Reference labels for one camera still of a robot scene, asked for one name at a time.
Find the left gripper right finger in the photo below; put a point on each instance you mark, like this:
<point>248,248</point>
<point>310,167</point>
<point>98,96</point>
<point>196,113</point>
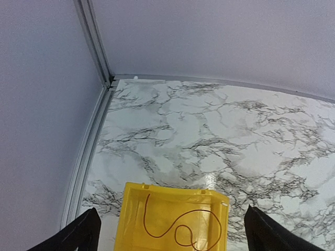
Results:
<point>264,233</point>

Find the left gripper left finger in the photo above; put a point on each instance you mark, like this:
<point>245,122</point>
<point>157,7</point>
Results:
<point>81,234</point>

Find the yellow bin far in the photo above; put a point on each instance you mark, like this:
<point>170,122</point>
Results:
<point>162,218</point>

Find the left aluminium frame post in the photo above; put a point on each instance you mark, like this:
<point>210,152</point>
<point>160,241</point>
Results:
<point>96,113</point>

